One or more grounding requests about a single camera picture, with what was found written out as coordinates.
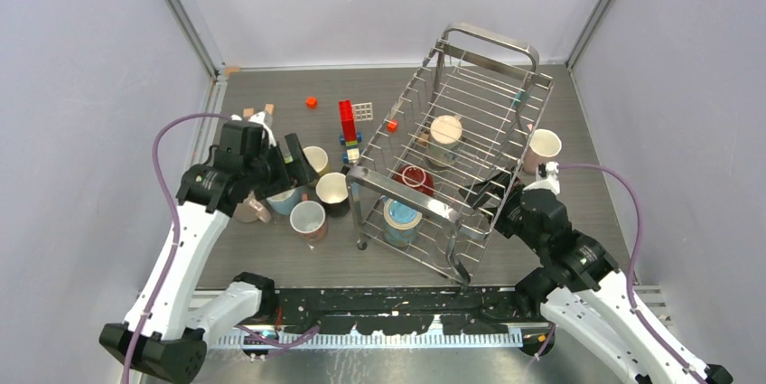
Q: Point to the black mug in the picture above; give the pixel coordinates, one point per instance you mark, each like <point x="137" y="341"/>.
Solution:
<point x="331" y="191"/>

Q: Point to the iridescent pink mug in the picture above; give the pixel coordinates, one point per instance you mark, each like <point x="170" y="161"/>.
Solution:
<point x="252" y="210"/>

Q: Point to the cream mug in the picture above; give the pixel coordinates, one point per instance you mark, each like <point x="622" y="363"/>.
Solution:
<point x="445" y="136"/>

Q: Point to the pink faceted mug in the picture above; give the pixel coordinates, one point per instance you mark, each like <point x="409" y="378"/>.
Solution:
<point x="543" y="146"/>

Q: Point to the light blue faceted mug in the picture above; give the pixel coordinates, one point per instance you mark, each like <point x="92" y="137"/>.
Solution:
<point x="284" y="202"/>

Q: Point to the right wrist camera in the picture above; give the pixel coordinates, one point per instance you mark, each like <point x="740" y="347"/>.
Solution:
<point x="548" y="177"/>

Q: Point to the salmon pink mug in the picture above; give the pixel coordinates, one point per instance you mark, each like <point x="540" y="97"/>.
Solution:
<point x="309" y="220"/>

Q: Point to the dark red mug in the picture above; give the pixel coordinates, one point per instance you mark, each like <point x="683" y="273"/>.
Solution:
<point x="415" y="177"/>

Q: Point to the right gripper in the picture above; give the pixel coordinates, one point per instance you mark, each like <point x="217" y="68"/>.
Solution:
<point x="504" y="184"/>

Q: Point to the yellow mug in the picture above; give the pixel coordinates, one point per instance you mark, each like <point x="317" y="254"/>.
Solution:
<point x="318" y="159"/>

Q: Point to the steel wire dish rack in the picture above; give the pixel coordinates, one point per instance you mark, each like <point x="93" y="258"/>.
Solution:
<point x="474" y="73"/>

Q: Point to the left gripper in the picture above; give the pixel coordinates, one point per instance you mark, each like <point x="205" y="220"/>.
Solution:
<point x="303" y="172"/>

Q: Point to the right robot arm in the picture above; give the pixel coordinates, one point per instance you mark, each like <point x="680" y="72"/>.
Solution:
<point x="580" y="288"/>

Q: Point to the blue butterfly mug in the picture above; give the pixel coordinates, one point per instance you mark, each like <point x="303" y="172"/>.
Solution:
<point x="401" y="224"/>

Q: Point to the small white wire basket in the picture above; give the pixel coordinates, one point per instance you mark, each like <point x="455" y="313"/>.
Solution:
<point x="363" y="111"/>

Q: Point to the small wooden block in rack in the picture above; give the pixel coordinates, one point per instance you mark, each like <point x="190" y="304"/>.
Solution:
<point x="422" y="139"/>

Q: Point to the red block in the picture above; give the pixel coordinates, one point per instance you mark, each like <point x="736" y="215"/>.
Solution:
<point x="349" y="135"/>

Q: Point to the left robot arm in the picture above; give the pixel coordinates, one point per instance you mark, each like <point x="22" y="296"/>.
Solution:
<point x="160" y="336"/>

